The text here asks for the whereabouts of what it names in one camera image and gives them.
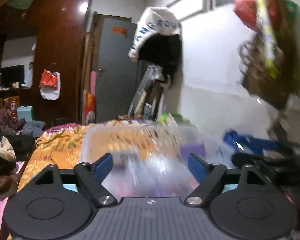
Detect black hanging garment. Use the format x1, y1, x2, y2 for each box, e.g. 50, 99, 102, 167
138, 33, 182, 88

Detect orange white hanging bag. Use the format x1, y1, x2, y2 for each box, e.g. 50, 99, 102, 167
39, 69, 61, 101

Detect dark red wooden wardrobe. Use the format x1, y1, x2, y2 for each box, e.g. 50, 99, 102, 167
0, 0, 91, 127

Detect grey door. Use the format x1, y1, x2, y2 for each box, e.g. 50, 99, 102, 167
94, 15, 140, 123

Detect orange yellow bedsheet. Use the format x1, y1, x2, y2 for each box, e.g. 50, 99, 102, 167
16, 119, 156, 193

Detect white plastic laundry basket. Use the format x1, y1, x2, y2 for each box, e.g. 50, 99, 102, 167
79, 125, 232, 199

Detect black television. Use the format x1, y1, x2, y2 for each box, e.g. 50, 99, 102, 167
1, 64, 24, 88

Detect green potted plant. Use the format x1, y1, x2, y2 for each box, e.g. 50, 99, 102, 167
158, 113, 191, 127

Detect white tote bag blue letters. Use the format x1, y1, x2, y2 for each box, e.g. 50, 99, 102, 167
128, 7, 182, 62

